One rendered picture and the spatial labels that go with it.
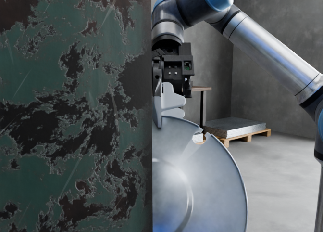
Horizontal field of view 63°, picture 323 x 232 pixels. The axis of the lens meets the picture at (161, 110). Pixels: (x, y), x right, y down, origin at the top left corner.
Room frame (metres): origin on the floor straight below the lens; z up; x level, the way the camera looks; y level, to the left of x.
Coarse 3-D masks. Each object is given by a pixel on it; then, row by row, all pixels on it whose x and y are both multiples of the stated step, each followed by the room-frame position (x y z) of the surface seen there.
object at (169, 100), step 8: (168, 88) 0.49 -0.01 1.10; (168, 96) 0.47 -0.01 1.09; (176, 96) 0.47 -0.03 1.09; (152, 104) 0.46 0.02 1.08; (160, 104) 0.45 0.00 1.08; (168, 104) 0.46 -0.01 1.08; (176, 104) 0.46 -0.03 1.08; (184, 104) 0.46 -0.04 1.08; (152, 112) 0.46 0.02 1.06; (160, 112) 0.45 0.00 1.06; (160, 120) 0.45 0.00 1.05; (160, 128) 0.45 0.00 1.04
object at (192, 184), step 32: (192, 128) 0.45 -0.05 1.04; (160, 160) 0.42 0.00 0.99; (192, 160) 0.41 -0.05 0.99; (224, 160) 0.40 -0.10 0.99; (160, 192) 0.38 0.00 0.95; (192, 192) 0.38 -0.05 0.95; (224, 192) 0.38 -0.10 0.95; (160, 224) 0.35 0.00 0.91; (192, 224) 0.35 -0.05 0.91; (224, 224) 0.35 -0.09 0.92
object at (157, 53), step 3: (159, 48) 0.57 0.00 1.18; (153, 51) 0.56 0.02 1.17; (156, 51) 0.56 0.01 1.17; (159, 51) 0.56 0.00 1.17; (162, 51) 0.56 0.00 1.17; (153, 54) 0.55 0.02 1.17; (156, 54) 0.55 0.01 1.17; (159, 54) 0.55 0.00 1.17; (162, 54) 0.55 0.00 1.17; (165, 54) 0.55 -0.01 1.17; (153, 57) 0.55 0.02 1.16; (153, 60) 0.54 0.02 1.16
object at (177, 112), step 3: (174, 108) 0.51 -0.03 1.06; (177, 108) 0.51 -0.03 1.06; (165, 111) 0.50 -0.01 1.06; (168, 111) 0.50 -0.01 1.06; (171, 111) 0.50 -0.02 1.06; (174, 111) 0.50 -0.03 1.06; (177, 111) 0.50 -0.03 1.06; (180, 111) 0.50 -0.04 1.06; (183, 111) 0.50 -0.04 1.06; (162, 114) 0.49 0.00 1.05; (165, 114) 0.49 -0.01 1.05; (168, 114) 0.49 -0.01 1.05; (171, 114) 0.49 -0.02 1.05; (174, 114) 0.50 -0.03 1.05; (177, 114) 0.50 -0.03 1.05; (180, 114) 0.50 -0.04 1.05; (183, 114) 0.50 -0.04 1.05; (180, 117) 0.49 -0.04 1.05
